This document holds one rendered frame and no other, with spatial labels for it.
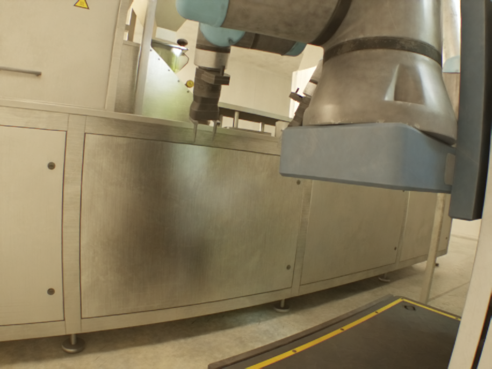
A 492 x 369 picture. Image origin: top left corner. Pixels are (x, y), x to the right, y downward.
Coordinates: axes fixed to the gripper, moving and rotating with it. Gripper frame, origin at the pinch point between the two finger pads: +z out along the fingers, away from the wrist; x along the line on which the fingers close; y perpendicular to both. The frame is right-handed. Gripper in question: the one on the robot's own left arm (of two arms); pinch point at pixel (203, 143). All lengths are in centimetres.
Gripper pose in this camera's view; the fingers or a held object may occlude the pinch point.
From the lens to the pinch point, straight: 85.9
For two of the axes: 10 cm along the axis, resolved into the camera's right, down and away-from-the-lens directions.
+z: -1.7, 8.6, 4.7
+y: -4.2, -5.0, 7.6
